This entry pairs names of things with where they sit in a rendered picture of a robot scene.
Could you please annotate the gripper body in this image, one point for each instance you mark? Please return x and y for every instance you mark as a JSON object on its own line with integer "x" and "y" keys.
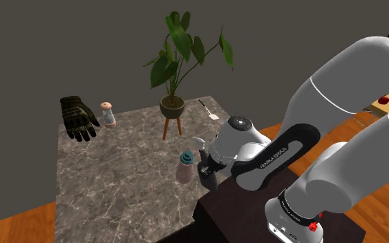
{"x": 208, "y": 178}

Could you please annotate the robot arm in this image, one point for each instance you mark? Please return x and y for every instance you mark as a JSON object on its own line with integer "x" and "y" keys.
{"x": 342, "y": 84}

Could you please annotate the pink bottle with teal cap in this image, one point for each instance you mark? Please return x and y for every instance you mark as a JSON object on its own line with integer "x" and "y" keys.
{"x": 184, "y": 171}

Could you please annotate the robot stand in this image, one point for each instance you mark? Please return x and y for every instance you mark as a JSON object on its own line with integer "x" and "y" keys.
{"x": 234, "y": 215}

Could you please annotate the potted plant on wooden stand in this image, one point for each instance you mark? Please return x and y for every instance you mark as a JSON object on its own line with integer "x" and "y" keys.
{"x": 172, "y": 106}

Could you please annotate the marble top table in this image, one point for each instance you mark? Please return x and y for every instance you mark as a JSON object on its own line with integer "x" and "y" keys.
{"x": 120, "y": 188}

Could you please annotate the clear shaker with pink top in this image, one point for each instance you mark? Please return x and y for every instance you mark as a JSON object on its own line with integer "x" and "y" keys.
{"x": 108, "y": 117}

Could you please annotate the black glove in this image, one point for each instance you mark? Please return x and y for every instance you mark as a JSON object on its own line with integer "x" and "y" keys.
{"x": 76, "y": 117}

